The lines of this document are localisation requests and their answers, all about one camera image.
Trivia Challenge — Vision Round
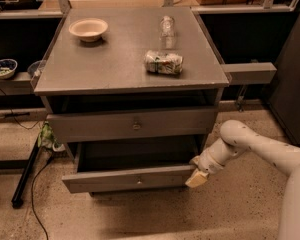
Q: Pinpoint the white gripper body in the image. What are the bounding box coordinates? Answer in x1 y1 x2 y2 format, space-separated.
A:
198 138 245 174

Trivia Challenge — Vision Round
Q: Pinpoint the grey drawer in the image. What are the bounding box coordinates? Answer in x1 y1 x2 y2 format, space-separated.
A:
62 135 206 193
48 107 217 143

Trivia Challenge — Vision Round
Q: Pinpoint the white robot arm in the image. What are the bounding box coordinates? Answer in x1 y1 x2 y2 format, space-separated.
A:
185 120 300 240

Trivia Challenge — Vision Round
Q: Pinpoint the grey drawer cabinet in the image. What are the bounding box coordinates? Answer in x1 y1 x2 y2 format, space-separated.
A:
33 6 231 196

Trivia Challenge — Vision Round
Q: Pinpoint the grey top drawer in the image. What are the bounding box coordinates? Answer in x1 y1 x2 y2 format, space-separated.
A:
48 107 217 143

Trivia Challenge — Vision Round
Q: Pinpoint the crushed green white can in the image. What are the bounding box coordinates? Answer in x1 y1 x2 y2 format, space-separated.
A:
144 50 183 75

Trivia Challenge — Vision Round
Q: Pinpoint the grey side shelf block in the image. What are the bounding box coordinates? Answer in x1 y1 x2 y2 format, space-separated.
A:
221 62 277 85

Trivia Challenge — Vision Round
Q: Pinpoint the clear plastic bottle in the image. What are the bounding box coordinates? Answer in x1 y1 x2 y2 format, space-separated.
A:
160 16 175 49

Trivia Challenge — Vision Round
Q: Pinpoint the green white bag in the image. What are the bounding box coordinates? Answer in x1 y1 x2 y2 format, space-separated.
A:
37 121 65 152

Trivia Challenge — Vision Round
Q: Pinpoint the beige bowl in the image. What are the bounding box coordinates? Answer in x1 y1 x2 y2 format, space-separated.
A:
68 18 108 42

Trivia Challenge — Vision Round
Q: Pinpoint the black pole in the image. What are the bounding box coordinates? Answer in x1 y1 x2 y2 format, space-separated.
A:
11 141 39 209

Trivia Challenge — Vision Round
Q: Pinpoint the clear glass bowl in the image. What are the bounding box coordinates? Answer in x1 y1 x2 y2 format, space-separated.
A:
27 60 46 78

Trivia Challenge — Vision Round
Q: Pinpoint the grey left counter shelf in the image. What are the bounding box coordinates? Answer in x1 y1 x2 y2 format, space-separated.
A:
0 72 33 96

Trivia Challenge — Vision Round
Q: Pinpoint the blue patterned bowl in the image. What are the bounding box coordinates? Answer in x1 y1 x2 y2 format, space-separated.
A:
0 59 18 80

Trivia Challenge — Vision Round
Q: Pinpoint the black floor cable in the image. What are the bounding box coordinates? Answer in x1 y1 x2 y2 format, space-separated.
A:
30 155 54 240

